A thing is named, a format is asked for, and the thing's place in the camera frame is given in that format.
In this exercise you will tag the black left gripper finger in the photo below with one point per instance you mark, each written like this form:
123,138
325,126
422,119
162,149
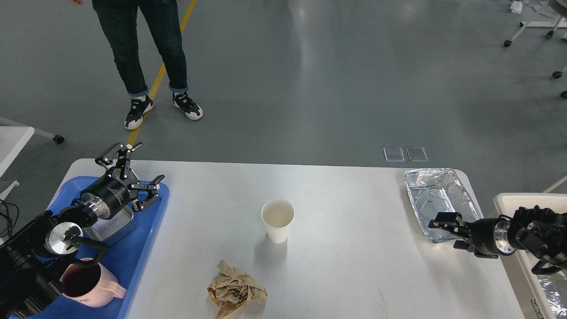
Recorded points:
116,161
151,190

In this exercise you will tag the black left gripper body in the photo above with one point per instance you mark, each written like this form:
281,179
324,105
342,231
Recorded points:
107,196

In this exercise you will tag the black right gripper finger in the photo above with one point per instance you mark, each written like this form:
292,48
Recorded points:
451,222
463,245

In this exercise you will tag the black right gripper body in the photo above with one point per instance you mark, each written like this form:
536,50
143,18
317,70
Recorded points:
490,238

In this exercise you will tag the stainless steel rectangular tray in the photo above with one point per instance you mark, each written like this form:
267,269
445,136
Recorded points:
113,230

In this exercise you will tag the aluminium foil tray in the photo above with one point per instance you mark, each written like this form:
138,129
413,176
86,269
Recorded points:
431,191

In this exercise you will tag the pink ribbed mug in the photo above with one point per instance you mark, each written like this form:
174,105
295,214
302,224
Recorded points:
93,286

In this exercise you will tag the brown paper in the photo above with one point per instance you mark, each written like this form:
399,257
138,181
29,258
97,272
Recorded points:
234,288

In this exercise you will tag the white paper cup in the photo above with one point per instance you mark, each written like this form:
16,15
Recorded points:
277,216

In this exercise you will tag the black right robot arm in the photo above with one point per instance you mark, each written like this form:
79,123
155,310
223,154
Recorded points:
540,231

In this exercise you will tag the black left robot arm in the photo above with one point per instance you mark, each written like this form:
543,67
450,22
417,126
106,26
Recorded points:
33,260

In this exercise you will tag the beige plastic bin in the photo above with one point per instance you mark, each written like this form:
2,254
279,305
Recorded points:
518,267

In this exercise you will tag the blue plastic tray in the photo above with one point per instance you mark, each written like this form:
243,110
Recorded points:
125,259

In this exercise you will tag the clear floor plate right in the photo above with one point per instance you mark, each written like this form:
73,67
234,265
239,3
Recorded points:
417,154

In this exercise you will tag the clear floor plate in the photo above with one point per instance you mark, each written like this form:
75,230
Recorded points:
417,154
393,154

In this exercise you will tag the clear floor plate left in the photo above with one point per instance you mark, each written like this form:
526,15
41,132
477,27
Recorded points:
393,154

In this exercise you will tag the white rolling chair base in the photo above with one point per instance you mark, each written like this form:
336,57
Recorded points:
538,45

